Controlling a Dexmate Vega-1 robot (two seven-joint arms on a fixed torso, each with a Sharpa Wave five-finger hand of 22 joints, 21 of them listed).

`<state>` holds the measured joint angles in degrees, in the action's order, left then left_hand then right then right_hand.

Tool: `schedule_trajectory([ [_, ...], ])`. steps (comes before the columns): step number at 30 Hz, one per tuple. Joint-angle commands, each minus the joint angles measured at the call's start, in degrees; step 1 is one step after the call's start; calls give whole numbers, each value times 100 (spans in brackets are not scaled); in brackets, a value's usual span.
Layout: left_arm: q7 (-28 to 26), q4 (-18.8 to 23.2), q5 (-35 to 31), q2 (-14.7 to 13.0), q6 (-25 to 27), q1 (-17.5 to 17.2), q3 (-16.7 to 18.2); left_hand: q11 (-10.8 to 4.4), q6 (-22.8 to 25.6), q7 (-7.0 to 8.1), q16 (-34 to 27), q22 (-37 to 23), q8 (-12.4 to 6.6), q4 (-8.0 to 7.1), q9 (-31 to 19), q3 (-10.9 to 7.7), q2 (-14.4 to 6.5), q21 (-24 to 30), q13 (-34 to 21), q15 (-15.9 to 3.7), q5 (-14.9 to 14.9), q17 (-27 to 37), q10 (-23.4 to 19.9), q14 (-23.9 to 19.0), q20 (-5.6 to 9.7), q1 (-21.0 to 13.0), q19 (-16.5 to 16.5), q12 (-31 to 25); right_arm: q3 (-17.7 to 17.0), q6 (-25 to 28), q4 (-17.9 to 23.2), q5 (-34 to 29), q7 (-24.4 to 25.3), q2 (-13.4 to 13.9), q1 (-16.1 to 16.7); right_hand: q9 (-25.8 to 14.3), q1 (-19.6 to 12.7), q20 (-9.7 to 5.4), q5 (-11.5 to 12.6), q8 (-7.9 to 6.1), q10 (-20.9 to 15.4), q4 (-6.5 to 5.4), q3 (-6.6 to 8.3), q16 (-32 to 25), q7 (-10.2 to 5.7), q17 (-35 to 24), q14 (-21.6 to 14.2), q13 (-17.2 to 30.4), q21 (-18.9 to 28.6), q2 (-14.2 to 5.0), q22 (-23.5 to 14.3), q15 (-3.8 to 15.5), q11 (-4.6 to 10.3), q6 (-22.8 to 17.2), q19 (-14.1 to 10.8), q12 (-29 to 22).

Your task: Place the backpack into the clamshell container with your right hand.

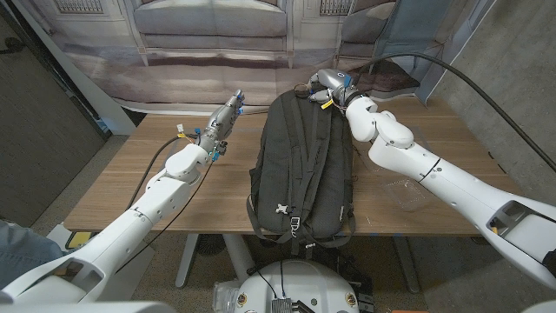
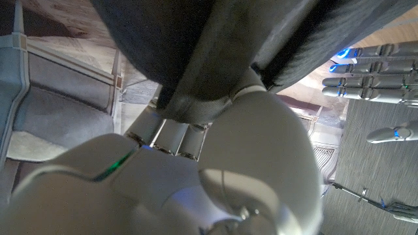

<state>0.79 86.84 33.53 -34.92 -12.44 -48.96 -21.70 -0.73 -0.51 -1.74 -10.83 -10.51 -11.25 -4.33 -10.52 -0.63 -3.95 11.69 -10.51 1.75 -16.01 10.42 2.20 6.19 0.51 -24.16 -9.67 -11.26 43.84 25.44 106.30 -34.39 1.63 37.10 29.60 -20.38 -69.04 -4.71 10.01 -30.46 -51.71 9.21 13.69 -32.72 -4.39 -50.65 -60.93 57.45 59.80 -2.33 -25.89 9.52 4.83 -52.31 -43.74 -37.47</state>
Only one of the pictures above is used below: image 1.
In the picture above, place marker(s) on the yellow floor item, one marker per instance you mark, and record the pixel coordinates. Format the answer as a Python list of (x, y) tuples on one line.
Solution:
[(78, 240)]

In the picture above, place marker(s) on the white leaning board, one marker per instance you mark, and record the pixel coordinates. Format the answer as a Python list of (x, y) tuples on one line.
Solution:
[(87, 87)]

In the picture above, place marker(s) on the printed living room backdrop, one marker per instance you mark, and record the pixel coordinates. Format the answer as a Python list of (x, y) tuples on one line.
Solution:
[(208, 52)]

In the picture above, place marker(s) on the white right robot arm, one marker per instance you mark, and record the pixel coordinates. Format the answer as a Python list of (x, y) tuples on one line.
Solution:
[(452, 191)]

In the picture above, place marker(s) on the grey table leg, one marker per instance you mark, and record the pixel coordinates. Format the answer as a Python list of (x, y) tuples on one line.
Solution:
[(406, 265)]

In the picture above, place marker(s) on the black backpack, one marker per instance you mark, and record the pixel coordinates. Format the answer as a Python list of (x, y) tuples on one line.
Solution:
[(304, 174)]

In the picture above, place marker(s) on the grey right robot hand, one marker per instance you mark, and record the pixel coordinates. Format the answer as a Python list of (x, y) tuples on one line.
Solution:
[(334, 84)]

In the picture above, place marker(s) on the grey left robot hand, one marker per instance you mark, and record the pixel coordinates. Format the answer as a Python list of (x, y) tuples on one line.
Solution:
[(221, 126)]

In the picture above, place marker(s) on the clear plastic package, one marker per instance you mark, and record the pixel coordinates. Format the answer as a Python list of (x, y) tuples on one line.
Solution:
[(223, 297)]

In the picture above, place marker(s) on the white table leg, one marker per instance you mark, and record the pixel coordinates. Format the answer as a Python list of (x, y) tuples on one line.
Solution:
[(187, 261), (236, 256)]

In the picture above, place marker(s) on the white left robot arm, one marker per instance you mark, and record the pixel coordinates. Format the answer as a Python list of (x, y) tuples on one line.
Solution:
[(143, 213)]

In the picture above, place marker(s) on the person in blue jeans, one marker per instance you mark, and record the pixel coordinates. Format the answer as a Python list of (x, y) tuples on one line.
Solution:
[(24, 256)]

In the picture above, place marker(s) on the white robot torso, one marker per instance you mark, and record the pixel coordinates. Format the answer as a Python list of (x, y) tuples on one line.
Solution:
[(299, 287)]

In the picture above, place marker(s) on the clear plastic clamshell container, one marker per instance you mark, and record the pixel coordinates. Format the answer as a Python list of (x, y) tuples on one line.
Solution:
[(406, 195)]

